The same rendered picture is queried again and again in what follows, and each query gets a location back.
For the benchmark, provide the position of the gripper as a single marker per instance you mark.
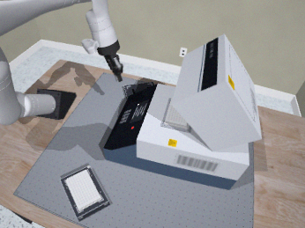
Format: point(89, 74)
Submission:
point(112, 59)

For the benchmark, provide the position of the white benchtop thermal cycler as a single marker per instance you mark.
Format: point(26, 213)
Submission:
point(215, 95)

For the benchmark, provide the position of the black rectangular frame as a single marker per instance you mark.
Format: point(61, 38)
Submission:
point(131, 89)

